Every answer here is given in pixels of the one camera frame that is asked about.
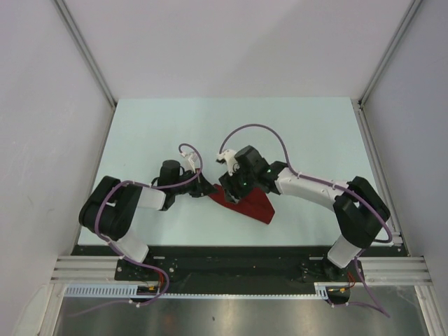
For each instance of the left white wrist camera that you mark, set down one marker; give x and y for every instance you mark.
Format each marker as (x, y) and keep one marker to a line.
(189, 161)

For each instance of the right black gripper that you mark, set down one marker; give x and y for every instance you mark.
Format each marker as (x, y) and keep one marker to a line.
(228, 182)

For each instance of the white cable duct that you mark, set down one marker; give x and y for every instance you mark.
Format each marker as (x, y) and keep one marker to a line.
(325, 290)
(110, 291)

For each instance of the left white cable duct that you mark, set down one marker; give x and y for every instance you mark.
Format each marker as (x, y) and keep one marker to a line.
(110, 291)

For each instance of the right white cable duct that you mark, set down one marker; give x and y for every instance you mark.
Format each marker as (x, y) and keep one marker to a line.
(325, 290)

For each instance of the front aluminium extrusion rail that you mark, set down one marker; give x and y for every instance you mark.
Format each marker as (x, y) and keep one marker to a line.
(84, 269)

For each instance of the left aluminium frame post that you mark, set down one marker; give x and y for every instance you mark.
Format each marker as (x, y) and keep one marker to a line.
(81, 44)

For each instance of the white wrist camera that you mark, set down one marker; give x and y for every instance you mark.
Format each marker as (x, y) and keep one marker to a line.
(227, 157)
(189, 161)

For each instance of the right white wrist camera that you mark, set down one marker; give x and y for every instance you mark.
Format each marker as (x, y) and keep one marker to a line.
(227, 157)

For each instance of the right aluminium table rail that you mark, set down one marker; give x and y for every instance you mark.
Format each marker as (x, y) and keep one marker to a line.
(378, 172)

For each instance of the aluminium frame post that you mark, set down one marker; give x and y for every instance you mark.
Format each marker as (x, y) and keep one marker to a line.
(81, 44)
(392, 47)

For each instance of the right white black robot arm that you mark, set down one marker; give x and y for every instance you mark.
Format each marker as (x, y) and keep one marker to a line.
(360, 212)

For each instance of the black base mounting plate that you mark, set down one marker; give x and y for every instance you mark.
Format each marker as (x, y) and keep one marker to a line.
(237, 270)

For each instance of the right aluminium frame post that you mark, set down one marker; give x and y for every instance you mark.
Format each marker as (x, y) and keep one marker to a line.
(392, 47)

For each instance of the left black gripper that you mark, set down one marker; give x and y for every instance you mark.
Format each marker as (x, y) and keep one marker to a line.
(201, 186)

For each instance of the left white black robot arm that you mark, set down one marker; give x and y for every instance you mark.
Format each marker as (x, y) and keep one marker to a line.
(110, 209)

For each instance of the dark red cloth napkin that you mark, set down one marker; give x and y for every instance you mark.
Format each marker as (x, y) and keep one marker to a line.
(256, 205)

